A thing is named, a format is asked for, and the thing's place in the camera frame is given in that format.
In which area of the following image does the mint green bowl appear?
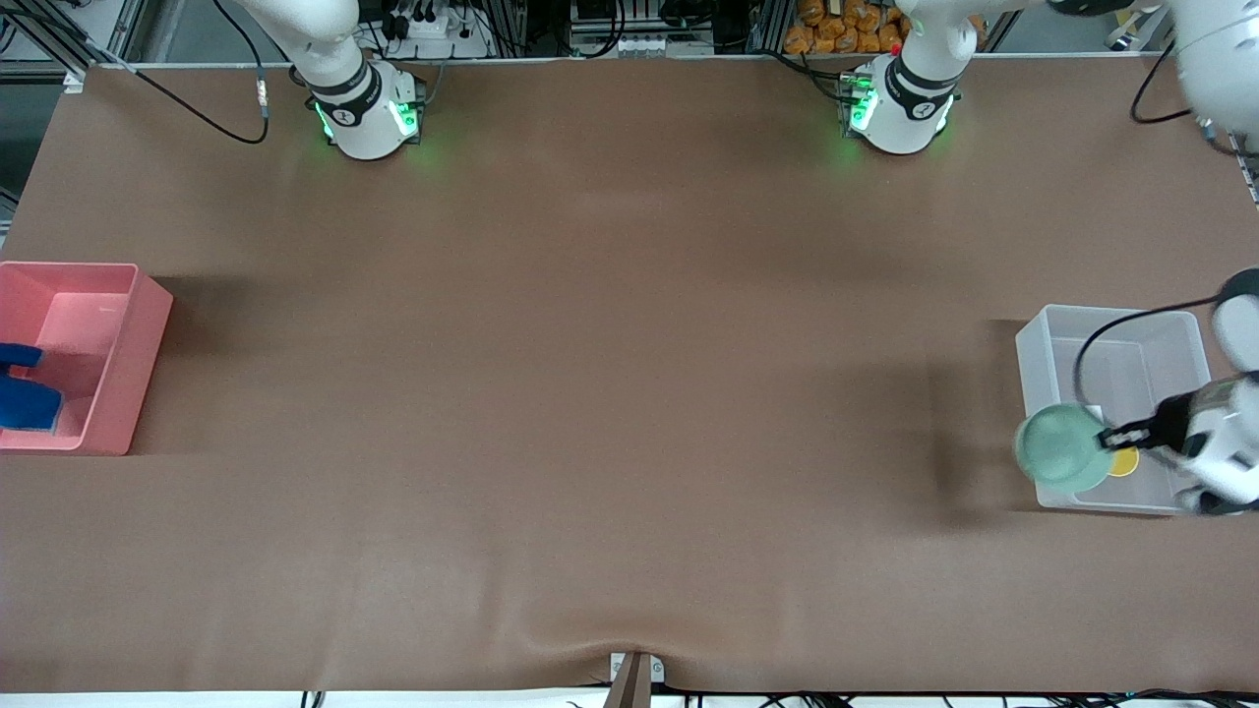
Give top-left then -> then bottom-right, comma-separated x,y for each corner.
1014,403 -> 1117,495

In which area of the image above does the blue cloth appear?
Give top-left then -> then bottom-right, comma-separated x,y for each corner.
0,342 -> 65,434

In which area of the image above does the translucent white plastic bin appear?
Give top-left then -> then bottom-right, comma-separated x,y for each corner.
1015,304 -> 1221,516

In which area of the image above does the orange packaged snacks pile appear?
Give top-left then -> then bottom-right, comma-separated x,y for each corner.
784,0 -> 911,55

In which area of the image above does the brown table cover mat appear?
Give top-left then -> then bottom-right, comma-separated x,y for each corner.
0,56 -> 1259,694

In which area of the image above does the white multi-socket strip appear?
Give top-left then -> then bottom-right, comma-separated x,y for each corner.
618,34 -> 716,58

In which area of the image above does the white power strip with plugs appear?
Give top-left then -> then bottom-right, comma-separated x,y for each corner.
379,0 -> 493,60

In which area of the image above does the pink plastic bin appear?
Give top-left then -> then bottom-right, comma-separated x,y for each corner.
0,261 -> 175,456

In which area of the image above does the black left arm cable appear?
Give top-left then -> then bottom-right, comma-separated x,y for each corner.
1074,39 -> 1230,419

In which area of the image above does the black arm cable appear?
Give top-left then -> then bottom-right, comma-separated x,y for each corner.
98,0 -> 271,146
1074,39 -> 1230,419

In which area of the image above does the brown camera mount post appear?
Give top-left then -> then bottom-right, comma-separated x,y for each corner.
602,652 -> 655,708

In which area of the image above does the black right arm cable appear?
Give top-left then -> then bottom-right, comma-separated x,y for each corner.
98,0 -> 271,146

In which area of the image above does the aluminium frame profile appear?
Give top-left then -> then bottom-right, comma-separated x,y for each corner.
0,0 -> 149,75

